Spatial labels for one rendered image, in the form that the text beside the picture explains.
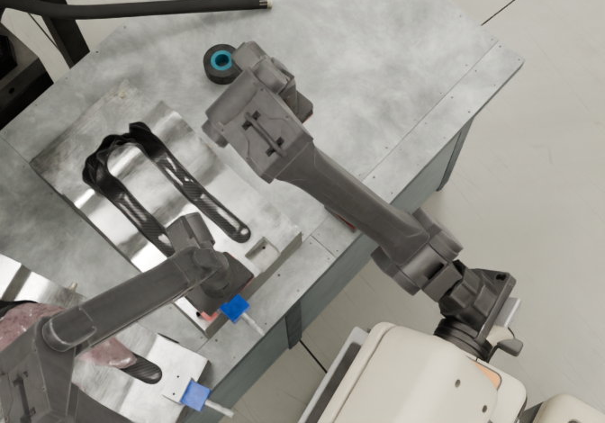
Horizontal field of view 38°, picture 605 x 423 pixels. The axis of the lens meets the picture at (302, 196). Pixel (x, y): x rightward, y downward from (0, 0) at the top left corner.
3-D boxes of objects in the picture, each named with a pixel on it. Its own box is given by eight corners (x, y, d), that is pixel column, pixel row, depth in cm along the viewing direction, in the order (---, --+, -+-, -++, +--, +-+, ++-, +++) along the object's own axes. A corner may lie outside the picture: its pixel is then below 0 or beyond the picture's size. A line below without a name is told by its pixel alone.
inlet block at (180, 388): (240, 403, 163) (238, 400, 158) (228, 428, 161) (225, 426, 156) (177, 373, 165) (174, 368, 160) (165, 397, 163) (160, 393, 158)
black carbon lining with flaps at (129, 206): (257, 235, 170) (254, 219, 161) (197, 295, 166) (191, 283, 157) (132, 121, 178) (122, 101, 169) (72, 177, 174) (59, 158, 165)
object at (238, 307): (274, 328, 164) (273, 322, 159) (255, 347, 163) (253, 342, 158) (224, 281, 167) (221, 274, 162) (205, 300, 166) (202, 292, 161)
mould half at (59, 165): (302, 244, 176) (302, 222, 163) (209, 339, 170) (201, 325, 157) (129, 90, 188) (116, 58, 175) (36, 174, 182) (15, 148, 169)
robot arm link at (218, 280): (203, 288, 141) (234, 271, 142) (182, 252, 143) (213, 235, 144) (207, 298, 148) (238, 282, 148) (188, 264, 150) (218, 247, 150)
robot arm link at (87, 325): (11, 402, 104) (69, 355, 100) (-17, 363, 104) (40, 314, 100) (181, 300, 143) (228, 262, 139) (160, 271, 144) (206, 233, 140)
